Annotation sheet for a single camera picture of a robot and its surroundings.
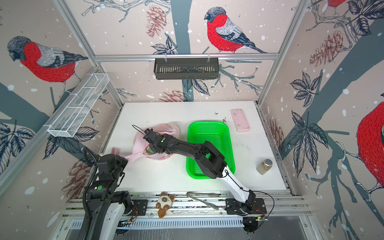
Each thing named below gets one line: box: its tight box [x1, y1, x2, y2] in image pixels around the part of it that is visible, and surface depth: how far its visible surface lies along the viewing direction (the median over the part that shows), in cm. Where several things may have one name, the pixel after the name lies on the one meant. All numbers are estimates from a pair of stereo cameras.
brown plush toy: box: [155, 191, 175, 219], surface depth 74 cm
